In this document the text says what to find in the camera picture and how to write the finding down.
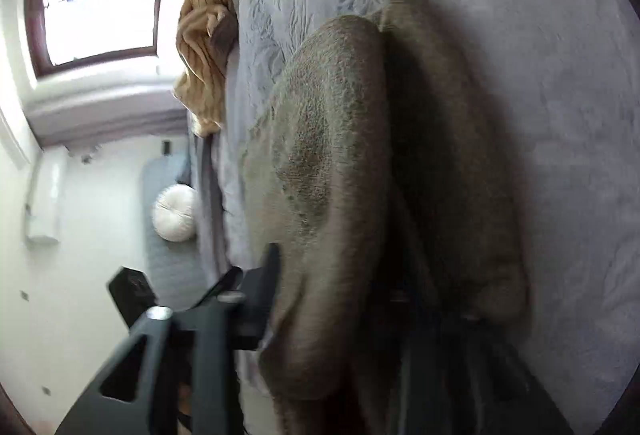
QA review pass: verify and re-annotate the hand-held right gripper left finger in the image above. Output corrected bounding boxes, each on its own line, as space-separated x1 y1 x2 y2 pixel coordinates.
55 242 282 435

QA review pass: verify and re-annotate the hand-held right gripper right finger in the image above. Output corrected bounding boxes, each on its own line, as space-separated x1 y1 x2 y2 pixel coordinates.
372 282 576 435

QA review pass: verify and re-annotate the brown knit sweater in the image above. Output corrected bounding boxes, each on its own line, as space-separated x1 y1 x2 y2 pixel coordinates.
241 0 532 435

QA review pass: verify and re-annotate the grey padded bench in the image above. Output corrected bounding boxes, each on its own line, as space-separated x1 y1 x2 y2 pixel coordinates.
142 152 211 311

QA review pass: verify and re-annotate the grey bed sheet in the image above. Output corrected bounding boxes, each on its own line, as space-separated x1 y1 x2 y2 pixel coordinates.
187 110 226 276

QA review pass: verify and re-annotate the white round cushion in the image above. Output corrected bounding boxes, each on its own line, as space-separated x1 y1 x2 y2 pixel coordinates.
151 184 197 243

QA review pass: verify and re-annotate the black box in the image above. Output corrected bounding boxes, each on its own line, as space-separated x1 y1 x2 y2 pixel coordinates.
106 266 156 316

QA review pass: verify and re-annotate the yellow striped cloth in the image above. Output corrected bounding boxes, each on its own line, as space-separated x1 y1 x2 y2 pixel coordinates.
173 0 273 138

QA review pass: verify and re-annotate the lavender window sill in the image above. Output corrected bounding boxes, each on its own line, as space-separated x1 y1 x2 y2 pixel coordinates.
22 55 190 151

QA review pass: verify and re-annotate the dark brown knit cloth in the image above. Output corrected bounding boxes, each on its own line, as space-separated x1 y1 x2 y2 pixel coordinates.
207 8 238 58

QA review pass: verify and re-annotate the lavender embossed bedspread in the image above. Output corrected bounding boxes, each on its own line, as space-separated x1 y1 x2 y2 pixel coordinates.
220 0 640 435

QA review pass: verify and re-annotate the white wall heater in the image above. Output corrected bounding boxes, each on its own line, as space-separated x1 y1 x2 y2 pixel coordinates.
22 150 68 243

